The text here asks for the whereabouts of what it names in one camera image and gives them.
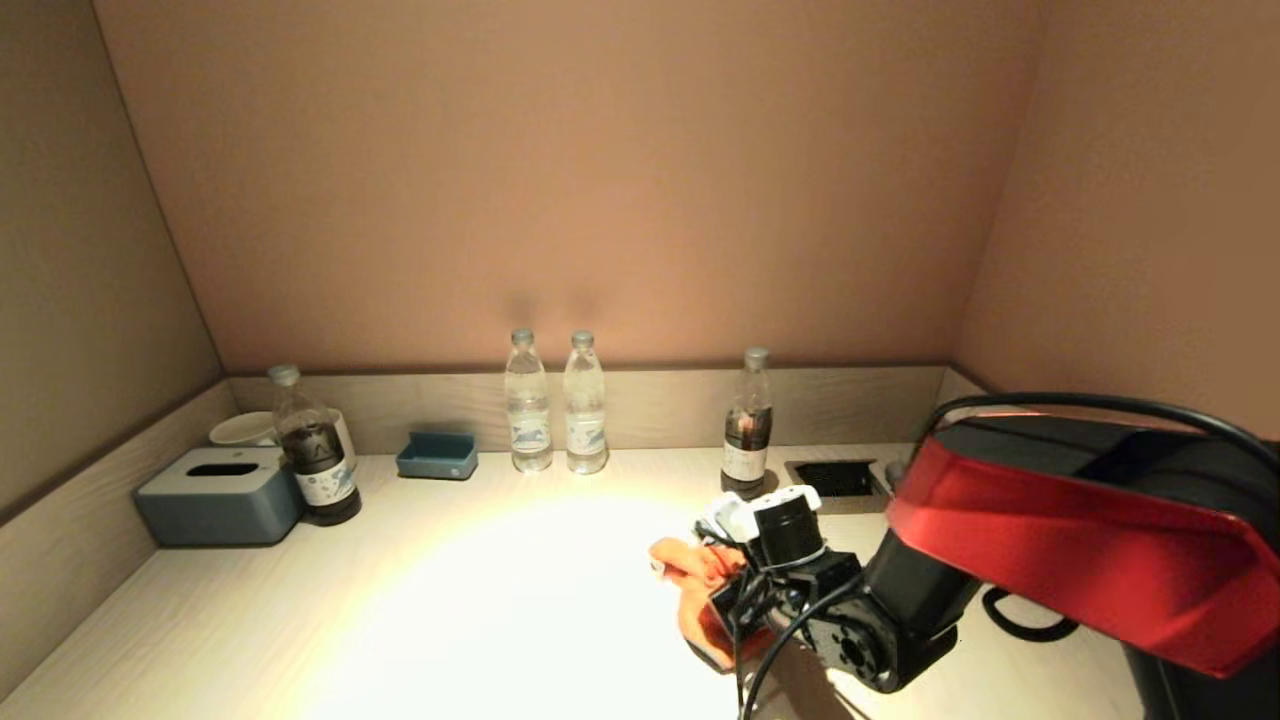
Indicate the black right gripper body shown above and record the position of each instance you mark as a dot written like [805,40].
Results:
[850,620]

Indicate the orange fluffy cloth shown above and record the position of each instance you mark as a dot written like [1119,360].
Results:
[700,590]

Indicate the red and black right robot arm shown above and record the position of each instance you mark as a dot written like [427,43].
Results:
[1080,540]

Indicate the recessed black power socket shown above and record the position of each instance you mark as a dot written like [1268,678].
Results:
[835,480]

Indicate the grey power plug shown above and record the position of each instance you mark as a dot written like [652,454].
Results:
[893,472]

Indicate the dark drink bottle white label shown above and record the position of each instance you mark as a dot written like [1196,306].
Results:
[746,450]
[318,470]

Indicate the clear water bottle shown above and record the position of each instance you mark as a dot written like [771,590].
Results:
[585,420]
[528,420]

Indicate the small blue plastic tray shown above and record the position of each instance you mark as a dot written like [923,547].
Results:
[437,460]

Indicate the white paper cup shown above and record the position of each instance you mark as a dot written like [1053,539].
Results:
[243,430]

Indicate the blue-grey tissue box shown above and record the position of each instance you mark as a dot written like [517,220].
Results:
[220,500]

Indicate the black and white wrist camera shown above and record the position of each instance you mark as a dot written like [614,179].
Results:
[780,525]

